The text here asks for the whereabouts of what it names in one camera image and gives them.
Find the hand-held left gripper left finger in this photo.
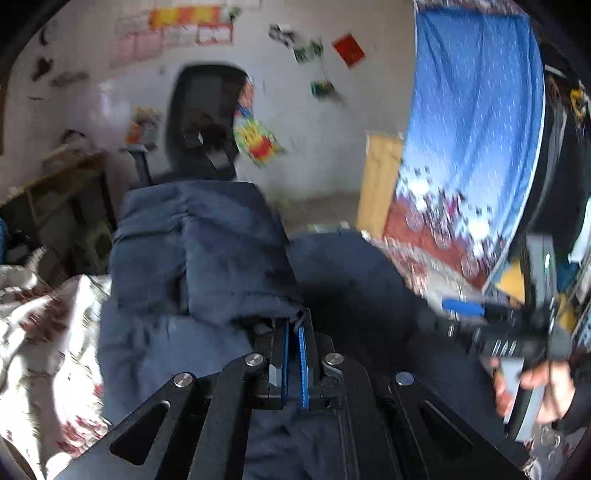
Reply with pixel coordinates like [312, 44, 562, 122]
[55, 318, 291, 480]

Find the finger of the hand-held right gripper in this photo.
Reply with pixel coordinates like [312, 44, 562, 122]
[441, 298, 522, 320]
[431, 318, 483, 346]

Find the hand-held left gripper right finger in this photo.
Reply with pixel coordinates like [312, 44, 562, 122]
[294, 310, 532, 480]

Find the dark navy jacket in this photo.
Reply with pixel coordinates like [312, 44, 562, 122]
[97, 180, 532, 480]

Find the person's right forearm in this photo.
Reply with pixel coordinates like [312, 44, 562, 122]
[554, 351, 591, 435]

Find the person's right hand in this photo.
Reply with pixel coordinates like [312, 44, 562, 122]
[517, 357, 579, 425]

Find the light wooden board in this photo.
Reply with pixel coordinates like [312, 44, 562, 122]
[358, 131, 406, 238]

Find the blue printed hanging sheet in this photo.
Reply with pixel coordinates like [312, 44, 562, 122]
[369, 4, 548, 296]

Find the green plastic stool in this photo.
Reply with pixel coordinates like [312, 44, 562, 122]
[76, 226, 114, 278]

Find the white red floral blanket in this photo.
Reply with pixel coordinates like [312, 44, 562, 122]
[0, 247, 116, 480]

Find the black office chair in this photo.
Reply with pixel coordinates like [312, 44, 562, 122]
[119, 62, 252, 188]

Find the wooden desk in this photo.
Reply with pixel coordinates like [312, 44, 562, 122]
[0, 150, 116, 278]

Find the orange colourful wall poster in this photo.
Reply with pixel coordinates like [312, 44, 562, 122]
[126, 107, 162, 145]

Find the red wall paper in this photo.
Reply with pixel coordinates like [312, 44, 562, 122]
[331, 32, 368, 70]

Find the green white wall sticker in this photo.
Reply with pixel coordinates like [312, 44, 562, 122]
[293, 39, 325, 64]

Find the black white wall sticker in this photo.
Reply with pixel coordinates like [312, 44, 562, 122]
[269, 23, 296, 47]

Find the pink bordered wall chart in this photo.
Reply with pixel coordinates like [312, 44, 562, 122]
[111, 18, 234, 68]

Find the orange yellow wall banner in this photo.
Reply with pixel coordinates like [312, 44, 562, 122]
[150, 6, 232, 28]

